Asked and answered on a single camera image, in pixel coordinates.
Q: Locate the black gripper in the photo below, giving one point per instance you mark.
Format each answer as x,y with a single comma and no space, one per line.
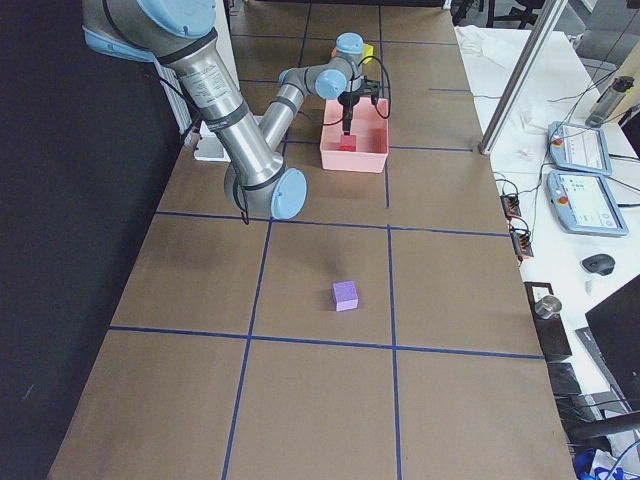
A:
348,99

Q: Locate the red foam block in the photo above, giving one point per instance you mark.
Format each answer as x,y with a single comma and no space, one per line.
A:
348,143

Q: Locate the purple foam block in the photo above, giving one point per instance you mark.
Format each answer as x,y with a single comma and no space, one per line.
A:
345,295

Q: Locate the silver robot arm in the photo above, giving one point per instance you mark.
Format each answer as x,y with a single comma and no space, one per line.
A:
181,36

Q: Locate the pink plastic bin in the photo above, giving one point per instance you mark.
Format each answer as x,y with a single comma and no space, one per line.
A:
372,134

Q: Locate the orange connector block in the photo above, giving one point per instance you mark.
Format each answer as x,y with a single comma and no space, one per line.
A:
511,205

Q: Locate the upper teach pendant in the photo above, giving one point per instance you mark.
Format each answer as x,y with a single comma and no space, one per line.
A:
580,148

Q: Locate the teach pendant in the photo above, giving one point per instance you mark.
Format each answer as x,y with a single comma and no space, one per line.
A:
584,204
580,148

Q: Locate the lower teach pendant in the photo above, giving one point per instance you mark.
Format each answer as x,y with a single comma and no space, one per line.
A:
584,204

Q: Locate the black computer mouse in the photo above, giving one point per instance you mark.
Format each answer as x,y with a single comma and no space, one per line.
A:
600,264

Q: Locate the black monitor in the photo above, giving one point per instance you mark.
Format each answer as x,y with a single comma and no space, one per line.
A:
614,323

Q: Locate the aluminium frame post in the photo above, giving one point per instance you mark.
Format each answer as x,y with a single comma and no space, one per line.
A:
524,66

